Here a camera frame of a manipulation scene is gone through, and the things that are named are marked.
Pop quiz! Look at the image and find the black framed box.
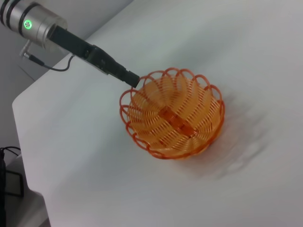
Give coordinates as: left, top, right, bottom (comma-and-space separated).
4, 169, 26, 197

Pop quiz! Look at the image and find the orange plastic wire basket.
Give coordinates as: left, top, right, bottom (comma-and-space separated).
119, 67, 225, 160

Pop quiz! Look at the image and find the black cable bundle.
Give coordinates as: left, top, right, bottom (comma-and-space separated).
0, 146, 22, 227

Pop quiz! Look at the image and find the silver angled connector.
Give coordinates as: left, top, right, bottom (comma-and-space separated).
19, 39, 33, 59

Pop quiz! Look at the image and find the black cable with plug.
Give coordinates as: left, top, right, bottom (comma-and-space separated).
28, 53, 75, 71

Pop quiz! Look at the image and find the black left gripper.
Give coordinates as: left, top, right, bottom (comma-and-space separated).
48, 27, 140, 88

